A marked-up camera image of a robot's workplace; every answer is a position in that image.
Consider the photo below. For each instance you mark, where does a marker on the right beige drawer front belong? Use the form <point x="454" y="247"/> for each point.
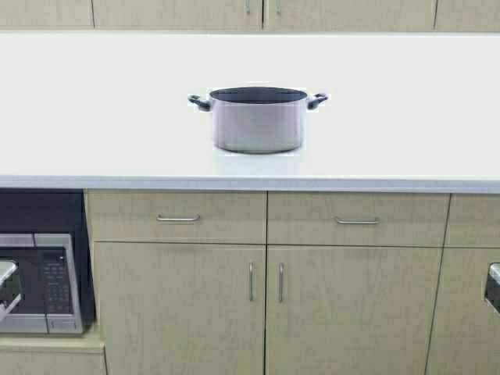
<point x="301" y="218"/>

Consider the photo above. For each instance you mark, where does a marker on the cabinet door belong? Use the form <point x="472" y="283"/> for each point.
<point x="350" y="310"/>
<point x="180" y="308"/>
<point x="351" y="15"/>
<point x="178" y="15"/>

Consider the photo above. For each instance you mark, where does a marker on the beige drawer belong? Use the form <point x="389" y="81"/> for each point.
<point x="301" y="218"/>
<point x="130" y="216"/>

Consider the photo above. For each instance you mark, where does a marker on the left lower door handle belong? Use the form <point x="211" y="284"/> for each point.
<point x="251" y="274"/>

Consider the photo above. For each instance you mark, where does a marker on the steel pot with black handles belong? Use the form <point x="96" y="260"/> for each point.
<point x="258" y="120"/>

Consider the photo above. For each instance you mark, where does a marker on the left beige drawer front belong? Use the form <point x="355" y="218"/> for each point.
<point x="130" y="216"/>

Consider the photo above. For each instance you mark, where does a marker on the right drawer metal handle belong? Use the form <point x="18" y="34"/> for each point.
<point x="356" y="221"/>

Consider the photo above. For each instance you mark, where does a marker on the right upper door handle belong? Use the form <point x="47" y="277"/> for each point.
<point x="278" y="7"/>

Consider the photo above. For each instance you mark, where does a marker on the stainless steel microwave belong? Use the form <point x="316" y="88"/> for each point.
<point x="50" y="302"/>

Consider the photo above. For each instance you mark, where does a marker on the left drawer metal handle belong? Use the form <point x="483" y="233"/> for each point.
<point x="167" y="219"/>

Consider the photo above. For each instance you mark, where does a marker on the drawer metal handle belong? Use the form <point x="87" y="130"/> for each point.
<point x="167" y="219"/>
<point x="356" y="221"/>

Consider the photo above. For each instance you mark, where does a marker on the right lower door handle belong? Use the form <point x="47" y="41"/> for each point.
<point x="281" y="282"/>

